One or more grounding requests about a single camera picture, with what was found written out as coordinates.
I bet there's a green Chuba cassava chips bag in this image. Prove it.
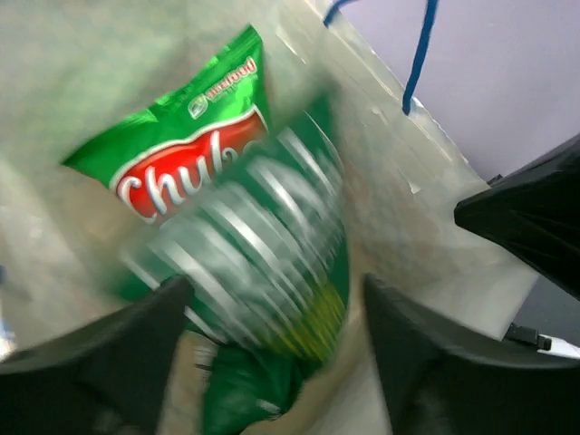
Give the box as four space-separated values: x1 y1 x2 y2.
63 25 271 225

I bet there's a dark green Real chips bag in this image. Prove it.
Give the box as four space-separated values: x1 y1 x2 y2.
113 91 350 434

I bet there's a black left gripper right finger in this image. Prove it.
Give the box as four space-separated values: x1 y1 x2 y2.
363 274 579 434

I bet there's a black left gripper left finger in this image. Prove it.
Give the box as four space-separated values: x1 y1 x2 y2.
1 276 192 434

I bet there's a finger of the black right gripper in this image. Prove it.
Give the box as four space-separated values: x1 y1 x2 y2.
454 136 579 298

